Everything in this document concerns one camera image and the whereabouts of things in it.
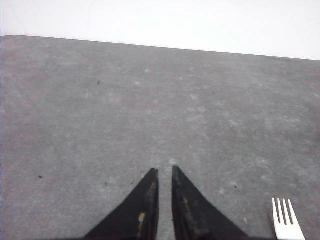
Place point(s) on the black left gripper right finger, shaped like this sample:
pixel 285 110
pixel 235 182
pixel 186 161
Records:
pixel 194 217

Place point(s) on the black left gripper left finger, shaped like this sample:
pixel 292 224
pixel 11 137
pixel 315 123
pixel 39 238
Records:
pixel 136 218

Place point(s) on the white plastic fork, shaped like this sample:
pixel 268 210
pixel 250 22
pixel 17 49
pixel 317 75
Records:
pixel 285 221

